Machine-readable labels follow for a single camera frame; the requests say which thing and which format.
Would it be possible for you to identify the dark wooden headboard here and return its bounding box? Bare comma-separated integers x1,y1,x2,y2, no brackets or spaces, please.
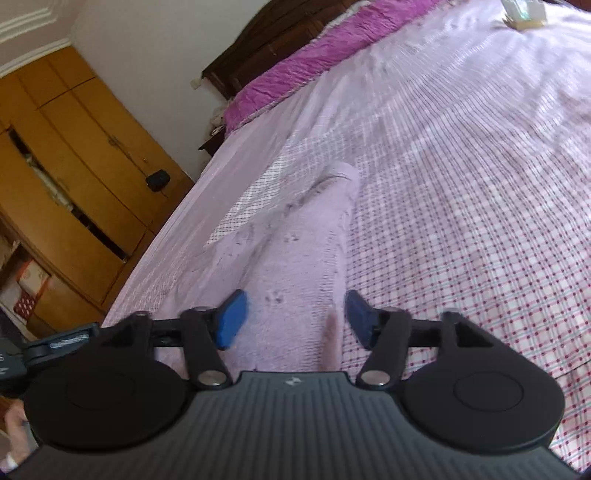
201,0,371,101

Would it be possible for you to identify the person's left hand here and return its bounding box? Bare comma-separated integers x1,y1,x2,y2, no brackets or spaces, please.
0,397,38,472

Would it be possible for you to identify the white pillow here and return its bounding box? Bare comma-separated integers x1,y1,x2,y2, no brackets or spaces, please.
318,0,387,38

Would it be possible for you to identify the yellow wooden wardrobe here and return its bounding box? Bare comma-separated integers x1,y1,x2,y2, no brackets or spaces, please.
0,46,195,343

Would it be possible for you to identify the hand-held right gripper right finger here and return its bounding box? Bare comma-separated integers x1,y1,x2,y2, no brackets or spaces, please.
345,289,505,388

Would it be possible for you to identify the orange and white box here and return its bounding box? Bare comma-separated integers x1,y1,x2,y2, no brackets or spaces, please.
16,257,50,297

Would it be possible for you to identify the red polka dot box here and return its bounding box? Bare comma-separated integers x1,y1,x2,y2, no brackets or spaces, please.
12,292,36,320

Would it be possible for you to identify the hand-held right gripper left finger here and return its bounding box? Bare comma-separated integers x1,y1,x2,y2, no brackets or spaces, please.
98,289,249,388

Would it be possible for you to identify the pink knit sweater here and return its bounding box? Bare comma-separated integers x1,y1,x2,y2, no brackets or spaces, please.
175,161,362,376

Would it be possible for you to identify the pale cloth on nightstand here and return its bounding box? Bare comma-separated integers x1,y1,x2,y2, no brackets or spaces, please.
209,106,228,138

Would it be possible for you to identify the small black hanging pouch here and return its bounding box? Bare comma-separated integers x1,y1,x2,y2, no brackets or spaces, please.
145,169,170,192

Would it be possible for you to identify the checkered pink bedsheet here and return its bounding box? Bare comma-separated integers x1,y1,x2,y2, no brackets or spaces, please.
99,0,591,334

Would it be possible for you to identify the power strip with white chargers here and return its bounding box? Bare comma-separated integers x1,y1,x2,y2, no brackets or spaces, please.
501,0,546,31

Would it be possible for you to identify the magenta pillow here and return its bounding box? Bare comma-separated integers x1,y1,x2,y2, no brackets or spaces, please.
223,0,445,133

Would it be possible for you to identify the dark wooden nightstand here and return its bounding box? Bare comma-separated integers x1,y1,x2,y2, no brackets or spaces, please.
198,124,228,158

